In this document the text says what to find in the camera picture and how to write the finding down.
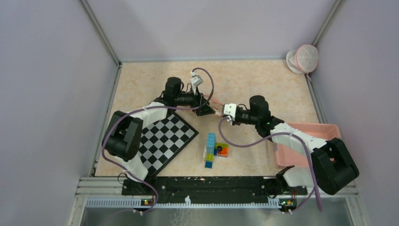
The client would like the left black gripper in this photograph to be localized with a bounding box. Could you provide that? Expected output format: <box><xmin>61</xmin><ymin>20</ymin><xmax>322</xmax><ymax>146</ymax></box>
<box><xmin>175</xmin><ymin>85</ymin><xmax>215</xmax><ymax>116</ymax></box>

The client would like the white pink mesh laundry bag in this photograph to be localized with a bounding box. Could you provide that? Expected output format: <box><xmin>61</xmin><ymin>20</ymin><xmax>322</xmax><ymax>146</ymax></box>
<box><xmin>286</xmin><ymin>44</ymin><xmax>319</xmax><ymax>74</ymax></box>

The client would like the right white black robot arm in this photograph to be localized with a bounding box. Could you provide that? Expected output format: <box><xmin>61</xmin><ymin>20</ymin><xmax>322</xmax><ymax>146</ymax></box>
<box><xmin>223</xmin><ymin>95</ymin><xmax>359</xmax><ymax>195</ymax></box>

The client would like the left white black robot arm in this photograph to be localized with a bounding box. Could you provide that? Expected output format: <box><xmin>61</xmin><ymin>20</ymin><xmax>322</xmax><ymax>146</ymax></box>
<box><xmin>102</xmin><ymin>75</ymin><xmax>214</xmax><ymax>195</ymax></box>

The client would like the colourful toy block stack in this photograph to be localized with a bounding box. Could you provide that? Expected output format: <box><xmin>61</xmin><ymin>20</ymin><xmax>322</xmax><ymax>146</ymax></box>
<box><xmin>203</xmin><ymin>133</ymin><xmax>229</xmax><ymax>169</ymax></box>

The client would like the black white checkerboard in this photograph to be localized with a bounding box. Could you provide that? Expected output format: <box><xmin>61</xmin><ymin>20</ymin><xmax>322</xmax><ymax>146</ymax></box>
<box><xmin>138</xmin><ymin>113</ymin><xmax>199</xmax><ymax>177</ymax></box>

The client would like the pink plastic basket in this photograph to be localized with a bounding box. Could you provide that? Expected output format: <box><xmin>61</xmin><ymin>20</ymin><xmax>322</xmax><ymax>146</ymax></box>
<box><xmin>276</xmin><ymin>123</ymin><xmax>342</xmax><ymax>167</ymax></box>

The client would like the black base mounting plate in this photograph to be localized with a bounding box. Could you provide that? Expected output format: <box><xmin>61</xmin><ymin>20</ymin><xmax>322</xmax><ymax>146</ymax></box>
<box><xmin>121</xmin><ymin>176</ymin><xmax>308</xmax><ymax>206</ymax></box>

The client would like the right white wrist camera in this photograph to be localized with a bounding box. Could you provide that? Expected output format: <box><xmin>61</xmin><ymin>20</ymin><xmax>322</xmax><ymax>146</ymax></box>
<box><xmin>222</xmin><ymin>103</ymin><xmax>237</xmax><ymax>121</ymax></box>

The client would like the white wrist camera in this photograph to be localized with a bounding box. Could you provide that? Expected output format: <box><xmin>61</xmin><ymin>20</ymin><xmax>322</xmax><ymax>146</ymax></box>
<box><xmin>190</xmin><ymin>71</ymin><xmax>203</xmax><ymax>95</ymax></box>
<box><xmin>222</xmin><ymin>103</ymin><xmax>237</xmax><ymax>121</ymax></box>

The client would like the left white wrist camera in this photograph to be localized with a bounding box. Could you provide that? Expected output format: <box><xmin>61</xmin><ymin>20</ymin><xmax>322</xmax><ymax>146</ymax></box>
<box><xmin>190</xmin><ymin>71</ymin><xmax>203</xmax><ymax>95</ymax></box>

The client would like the aluminium frame rail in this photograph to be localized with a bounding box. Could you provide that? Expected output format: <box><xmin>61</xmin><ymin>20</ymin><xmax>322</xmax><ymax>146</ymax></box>
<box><xmin>74</xmin><ymin>175</ymin><xmax>359</xmax><ymax>209</ymax></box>

